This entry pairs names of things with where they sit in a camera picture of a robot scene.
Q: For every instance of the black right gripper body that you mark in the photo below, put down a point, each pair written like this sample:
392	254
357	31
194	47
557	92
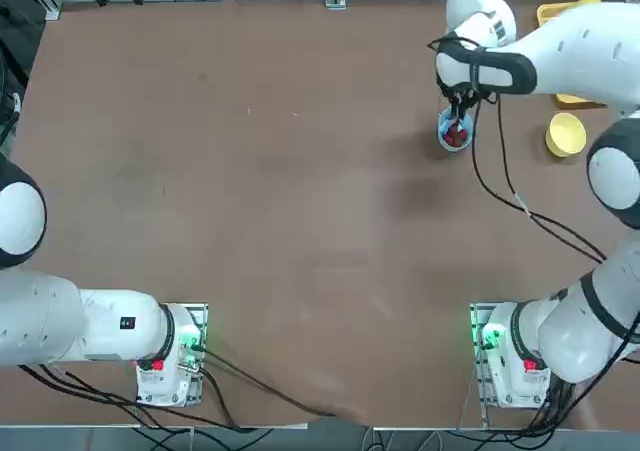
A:
467	97

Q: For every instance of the red toy strawberry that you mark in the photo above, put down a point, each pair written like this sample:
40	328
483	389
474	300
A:
455	142
449	134
456	133
464	135

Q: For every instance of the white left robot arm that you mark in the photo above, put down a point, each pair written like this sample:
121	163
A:
50	316

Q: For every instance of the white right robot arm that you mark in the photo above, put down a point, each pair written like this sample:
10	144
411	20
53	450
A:
585	46

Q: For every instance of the small blue bowl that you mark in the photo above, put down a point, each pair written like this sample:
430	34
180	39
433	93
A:
456	148

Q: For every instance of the small yellow bowl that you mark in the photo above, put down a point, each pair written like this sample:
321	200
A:
565	136

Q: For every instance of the yellow plastic tray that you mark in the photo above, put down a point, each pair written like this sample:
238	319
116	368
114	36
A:
547	13

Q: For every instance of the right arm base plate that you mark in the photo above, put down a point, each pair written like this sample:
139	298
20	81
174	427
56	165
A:
475	321

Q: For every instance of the black metal frame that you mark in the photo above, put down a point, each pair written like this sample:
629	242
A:
15	31

